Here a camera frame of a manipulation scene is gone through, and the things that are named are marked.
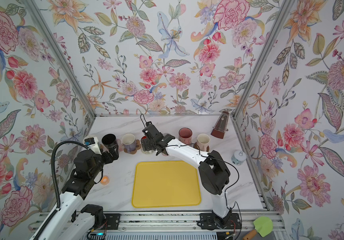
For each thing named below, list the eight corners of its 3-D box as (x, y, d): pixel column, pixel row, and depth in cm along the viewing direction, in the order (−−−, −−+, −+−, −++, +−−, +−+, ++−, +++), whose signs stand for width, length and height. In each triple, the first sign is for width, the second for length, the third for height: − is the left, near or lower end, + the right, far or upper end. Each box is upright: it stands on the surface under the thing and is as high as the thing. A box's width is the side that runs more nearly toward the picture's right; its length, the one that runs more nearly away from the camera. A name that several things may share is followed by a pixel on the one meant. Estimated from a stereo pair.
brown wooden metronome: (212, 135, 112) (218, 116, 97) (216, 129, 115) (223, 110, 100) (221, 140, 109) (229, 122, 94) (226, 134, 112) (234, 115, 97)
